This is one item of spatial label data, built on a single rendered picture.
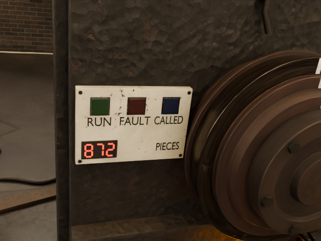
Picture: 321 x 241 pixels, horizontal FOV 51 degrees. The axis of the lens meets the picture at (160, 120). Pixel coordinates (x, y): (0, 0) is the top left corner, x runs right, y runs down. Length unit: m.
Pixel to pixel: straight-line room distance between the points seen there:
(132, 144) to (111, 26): 0.27
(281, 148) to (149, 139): 0.30
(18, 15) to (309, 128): 6.29
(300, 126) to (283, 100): 0.06
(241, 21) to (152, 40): 0.21
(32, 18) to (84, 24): 6.00
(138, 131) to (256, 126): 0.26
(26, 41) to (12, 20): 0.42
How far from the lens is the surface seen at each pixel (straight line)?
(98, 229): 0.89
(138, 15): 0.72
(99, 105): 0.72
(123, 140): 0.77
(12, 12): 6.71
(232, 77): 0.72
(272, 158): 0.66
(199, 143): 0.71
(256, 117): 0.69
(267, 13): 0.81
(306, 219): 0.82
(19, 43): 6.78
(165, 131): 0.79
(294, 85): 0.71
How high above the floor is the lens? 1.46
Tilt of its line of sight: 22 degrees down
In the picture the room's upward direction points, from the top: 6 degrees clockwise
